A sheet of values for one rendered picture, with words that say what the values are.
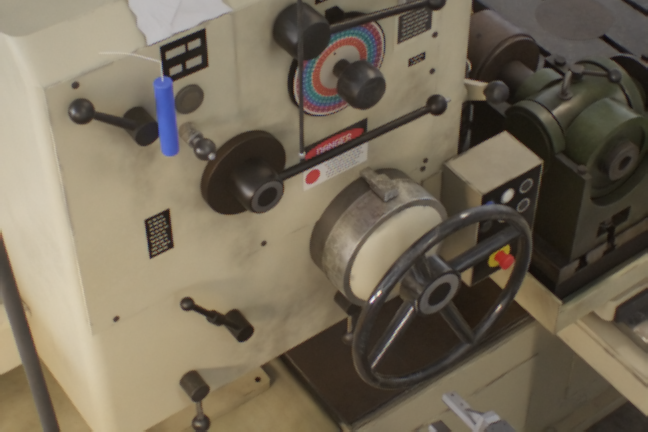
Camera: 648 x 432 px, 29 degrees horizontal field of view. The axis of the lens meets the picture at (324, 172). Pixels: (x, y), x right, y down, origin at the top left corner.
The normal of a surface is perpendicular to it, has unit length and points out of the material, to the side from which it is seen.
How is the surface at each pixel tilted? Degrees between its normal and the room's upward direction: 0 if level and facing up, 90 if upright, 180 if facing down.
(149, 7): 55
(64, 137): 90
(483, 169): 0
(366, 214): 26
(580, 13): 0
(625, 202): 90
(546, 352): 90
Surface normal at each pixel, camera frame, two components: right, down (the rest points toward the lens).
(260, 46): 0.58, 0.55
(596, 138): -0.52, -0.31
